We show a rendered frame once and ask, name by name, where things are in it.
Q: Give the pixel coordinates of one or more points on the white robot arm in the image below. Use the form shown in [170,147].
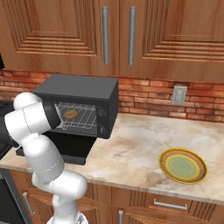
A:
[40,151]

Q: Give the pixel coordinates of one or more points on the black toaster oven knob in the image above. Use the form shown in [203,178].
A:
[101,129]
[102,112]

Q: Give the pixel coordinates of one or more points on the black toaster oven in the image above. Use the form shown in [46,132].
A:
[84,87]

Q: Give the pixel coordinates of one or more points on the brown bagel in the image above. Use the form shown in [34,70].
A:
[70,114]

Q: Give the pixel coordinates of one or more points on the black toaster oven door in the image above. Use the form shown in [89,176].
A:
[74,145]

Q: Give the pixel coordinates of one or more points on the yellow and green plate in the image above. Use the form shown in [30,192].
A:
[183,166]

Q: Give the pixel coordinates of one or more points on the wooden base cupboard door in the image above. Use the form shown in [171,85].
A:
[99,204]
[140,218]

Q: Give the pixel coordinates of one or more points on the black range hood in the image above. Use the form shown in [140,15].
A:
[1,61]

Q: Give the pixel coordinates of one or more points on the wooden drawer front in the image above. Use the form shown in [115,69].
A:
[201,205]

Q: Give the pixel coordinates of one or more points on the black stove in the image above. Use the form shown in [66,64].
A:
[7,198]

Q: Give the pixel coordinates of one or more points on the grey wall outlet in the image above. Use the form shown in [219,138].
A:
[179,95]

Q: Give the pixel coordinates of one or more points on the wooden wall cupboard door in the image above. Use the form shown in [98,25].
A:
[52,32]
[180,32]

